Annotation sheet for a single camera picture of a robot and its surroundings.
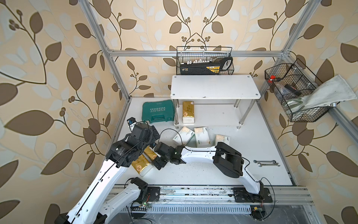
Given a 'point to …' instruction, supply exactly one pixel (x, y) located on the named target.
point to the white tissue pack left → (183, 136)
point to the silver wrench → (273, 161)
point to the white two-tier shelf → (212, 100)
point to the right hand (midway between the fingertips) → (158, 156)
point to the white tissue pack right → (221, 138)
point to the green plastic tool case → (158, 111)
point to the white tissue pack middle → (202, 137)
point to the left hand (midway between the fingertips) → (150, 132)
